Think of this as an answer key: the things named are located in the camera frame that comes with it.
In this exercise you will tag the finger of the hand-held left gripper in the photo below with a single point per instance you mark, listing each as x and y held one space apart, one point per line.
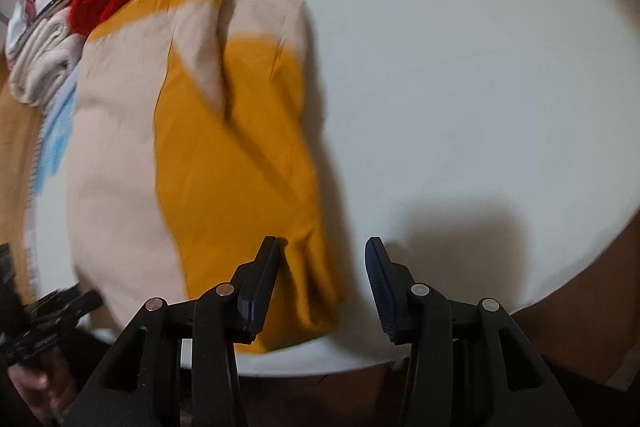
70 304

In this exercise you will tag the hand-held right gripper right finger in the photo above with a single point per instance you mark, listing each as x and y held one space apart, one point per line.
382 302

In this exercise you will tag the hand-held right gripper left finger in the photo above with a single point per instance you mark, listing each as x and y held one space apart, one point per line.
257 307

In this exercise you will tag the beige and orange jacket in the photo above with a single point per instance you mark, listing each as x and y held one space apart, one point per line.
235 157

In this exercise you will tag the person's left hand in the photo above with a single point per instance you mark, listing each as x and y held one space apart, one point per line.
45 387

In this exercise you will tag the blue and white patterned blanket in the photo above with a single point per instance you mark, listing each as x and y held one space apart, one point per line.
450 107

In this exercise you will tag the cream folded towel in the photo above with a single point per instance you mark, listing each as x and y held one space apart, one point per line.
40 57

